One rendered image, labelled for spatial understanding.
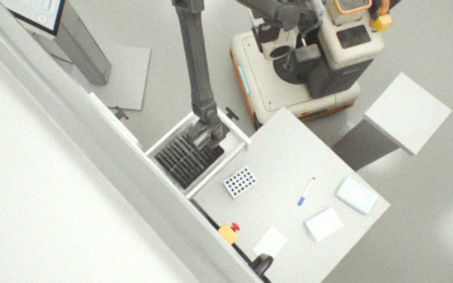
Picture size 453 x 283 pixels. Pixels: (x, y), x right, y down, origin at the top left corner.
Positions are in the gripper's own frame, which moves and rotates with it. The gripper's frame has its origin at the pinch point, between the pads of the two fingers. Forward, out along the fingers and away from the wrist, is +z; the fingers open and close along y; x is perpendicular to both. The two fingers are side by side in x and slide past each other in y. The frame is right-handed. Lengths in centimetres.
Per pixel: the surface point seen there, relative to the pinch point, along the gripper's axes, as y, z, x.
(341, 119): 89, 94, -21
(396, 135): 63, 20, -48
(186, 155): -11.6, 4.5, 4.8
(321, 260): 0, 22, -61
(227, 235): -21.2, 5.5, -28.6
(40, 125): -31, -101, -14
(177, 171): -18.4, 4.9, 2.6
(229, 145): 4.8, 10.9, -2.5
